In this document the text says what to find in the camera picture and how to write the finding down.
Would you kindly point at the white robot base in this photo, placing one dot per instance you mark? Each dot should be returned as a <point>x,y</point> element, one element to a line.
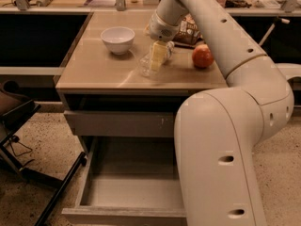
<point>288,71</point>

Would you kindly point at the clear plastic water bottle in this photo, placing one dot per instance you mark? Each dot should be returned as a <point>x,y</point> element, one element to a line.
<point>144,62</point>

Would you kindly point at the black office chair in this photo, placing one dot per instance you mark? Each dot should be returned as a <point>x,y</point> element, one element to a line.
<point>37,167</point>

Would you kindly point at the grey drawer cabinet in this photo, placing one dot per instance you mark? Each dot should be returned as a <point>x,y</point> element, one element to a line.
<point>96,80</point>

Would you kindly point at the red apple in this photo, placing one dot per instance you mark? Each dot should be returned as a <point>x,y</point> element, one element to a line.
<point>202,56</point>

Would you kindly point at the brown chip bag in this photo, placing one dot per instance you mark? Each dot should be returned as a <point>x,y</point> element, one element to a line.
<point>188,33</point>

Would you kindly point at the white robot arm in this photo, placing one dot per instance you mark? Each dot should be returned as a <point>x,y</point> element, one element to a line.
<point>215,130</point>

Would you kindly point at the white ceramic bowl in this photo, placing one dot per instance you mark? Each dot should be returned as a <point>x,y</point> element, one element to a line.
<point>118,40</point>

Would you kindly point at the closed grey upper drawer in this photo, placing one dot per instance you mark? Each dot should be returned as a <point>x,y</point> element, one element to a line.
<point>120,124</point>

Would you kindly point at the open grey lower drawer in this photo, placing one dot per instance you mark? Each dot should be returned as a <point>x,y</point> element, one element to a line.
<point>129,181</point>

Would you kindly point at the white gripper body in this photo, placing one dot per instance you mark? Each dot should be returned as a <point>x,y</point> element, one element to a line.
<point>161,29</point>

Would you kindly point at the white stick with black tip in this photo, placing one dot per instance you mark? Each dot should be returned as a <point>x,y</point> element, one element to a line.
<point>272,27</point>

